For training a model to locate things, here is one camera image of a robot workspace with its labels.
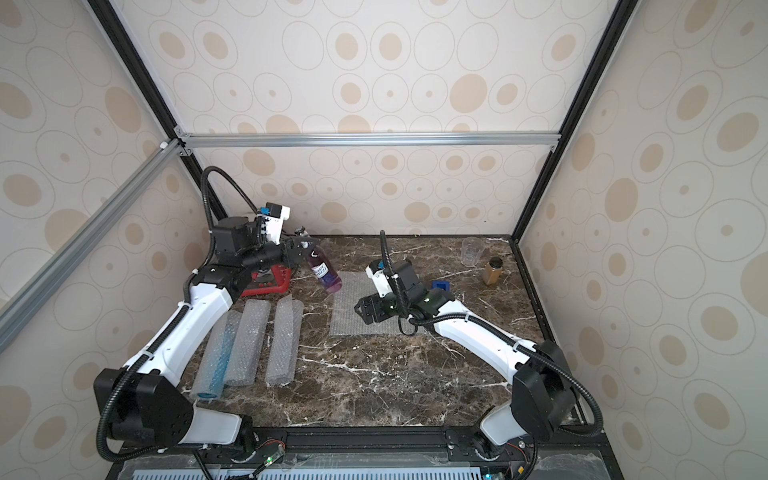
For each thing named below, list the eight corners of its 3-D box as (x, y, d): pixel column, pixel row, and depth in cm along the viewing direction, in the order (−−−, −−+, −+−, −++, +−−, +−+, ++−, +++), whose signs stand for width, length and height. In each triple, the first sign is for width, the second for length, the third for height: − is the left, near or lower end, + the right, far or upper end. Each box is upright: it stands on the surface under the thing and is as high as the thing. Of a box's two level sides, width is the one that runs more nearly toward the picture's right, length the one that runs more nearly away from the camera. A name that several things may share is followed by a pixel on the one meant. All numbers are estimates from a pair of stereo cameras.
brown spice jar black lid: (483, 285, 108) (489, 269, 101) (480, 272, 112) (486, 256, 104) (497, 285, 108) (504, 269, 101) (493, 273, 112) (500, 256, 104)
